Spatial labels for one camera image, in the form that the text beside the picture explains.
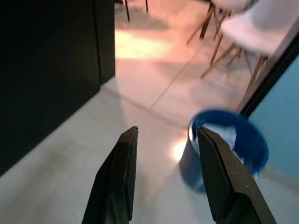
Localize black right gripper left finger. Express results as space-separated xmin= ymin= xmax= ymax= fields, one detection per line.
xmin=81 ymin=126 xmax=139 ymax=224

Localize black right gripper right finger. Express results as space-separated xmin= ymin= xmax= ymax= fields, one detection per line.
xmin=197 ymin=126 xmax=278 ymax=224

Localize blue plastic waste bin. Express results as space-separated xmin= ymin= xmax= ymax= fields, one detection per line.
xmin=178 ymin=106 xmax=270 ymax=194

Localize crumpled clear plastic waste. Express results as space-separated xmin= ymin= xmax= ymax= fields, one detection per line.
xmin=192 ymin=125 xmax=247 ymax=165

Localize tall black cabinet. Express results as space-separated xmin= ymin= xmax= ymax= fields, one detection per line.
xmin=0 ymin=0 xmax=116 ymax=177

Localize white chair wooden legs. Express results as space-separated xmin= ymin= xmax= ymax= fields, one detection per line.
xmin=186 ymin=0 xmax=254 ymax=45
xmin=200 ymin=0 xmax=285 ymax=96

